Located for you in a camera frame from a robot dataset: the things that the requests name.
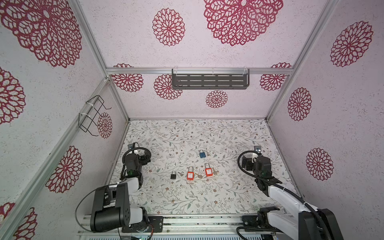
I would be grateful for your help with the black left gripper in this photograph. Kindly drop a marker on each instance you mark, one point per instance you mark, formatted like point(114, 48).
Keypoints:
point(144, 161)

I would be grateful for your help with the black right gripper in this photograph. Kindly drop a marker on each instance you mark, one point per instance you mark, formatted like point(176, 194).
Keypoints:
point(248, 162)

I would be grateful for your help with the small black key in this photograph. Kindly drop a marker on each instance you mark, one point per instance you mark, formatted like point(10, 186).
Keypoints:
point(173, 175)

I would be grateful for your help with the red padlock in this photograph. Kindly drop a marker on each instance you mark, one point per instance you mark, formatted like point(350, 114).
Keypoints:
point(190, 174)
point(208, 170)

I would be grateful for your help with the blue padlock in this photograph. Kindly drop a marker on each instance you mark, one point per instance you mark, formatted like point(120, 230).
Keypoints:
point(202, 154)

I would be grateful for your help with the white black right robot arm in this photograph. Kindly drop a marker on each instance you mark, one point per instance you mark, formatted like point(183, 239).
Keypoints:
point(295, 218)

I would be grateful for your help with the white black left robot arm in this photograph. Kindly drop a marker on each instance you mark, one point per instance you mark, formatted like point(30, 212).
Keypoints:
point(111, 206)

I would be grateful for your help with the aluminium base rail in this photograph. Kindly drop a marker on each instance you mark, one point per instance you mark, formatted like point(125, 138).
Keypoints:
point(190, 227)

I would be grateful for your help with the black wire wall basket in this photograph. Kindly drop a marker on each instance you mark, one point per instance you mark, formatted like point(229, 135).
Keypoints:
point(96, 121)

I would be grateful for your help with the dark metal wall shelf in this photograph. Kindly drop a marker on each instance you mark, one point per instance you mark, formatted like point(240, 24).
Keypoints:
point(199, 81)

